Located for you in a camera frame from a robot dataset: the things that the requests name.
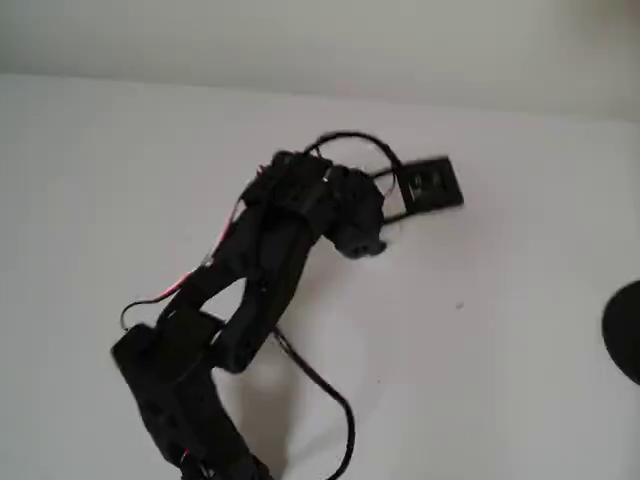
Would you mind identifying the red servo wire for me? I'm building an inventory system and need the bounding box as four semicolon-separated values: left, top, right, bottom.
149;198;242;304

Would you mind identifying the black round object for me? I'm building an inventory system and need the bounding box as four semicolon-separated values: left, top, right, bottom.
601;281;640;387

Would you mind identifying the black camera circuit board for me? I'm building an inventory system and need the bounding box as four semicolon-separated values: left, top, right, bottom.
398;156;465;212

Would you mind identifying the thin black camera cable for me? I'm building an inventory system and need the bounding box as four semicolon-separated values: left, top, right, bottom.
302;131;407;201

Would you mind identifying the thick black cable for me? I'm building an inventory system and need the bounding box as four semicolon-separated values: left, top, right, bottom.
272;328;357;480

